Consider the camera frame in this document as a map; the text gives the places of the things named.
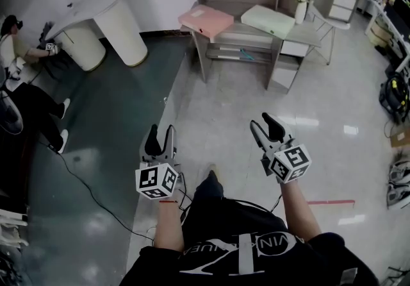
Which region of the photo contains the white round pedestal table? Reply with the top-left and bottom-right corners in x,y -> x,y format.
44,0 -> 149,72

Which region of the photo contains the grey floor fan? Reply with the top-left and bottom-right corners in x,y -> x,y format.
0,89 -> 24,135

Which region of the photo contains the pale green file box item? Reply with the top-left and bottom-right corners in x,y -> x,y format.
240,4 -> 297,40

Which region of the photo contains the person's black printed t-shirt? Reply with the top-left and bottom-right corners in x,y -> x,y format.
119,196 -> 381,286

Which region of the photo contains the brown cardboard box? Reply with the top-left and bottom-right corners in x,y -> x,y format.
389,127 -> 410,148

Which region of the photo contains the white vase with white flowers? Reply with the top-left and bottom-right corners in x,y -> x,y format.
289,0 -> 316,25

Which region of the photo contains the pair of grey sneakers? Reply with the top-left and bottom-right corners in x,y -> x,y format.
385,152 -> 410,211

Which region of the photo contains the person's black trouser leg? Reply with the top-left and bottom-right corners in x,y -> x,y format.
192,162 -> 225,204

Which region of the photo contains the black floor cable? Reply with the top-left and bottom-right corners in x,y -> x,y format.
38,137 -> 156,242

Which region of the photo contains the teal tool on shelf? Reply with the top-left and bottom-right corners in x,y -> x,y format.
240,47 -> 256,62

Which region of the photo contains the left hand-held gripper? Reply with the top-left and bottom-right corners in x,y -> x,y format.
135,124 -> 183,203

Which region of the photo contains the white chair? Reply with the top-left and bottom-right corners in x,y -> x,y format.
306,1 -> 352,66

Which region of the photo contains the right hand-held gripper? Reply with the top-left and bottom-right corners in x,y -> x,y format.
249,112 -> 313,185

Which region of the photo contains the pink file box item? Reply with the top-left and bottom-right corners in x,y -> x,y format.
177,4 -> 235,44

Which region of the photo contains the person's right forearm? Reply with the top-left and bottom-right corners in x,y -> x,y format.
281,180 -> 322,238

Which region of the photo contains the black and yellow bag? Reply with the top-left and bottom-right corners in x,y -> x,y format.
379,70 -> 410,123

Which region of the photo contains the person's left forearm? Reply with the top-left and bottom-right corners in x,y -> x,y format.
152,199 -> 186,252

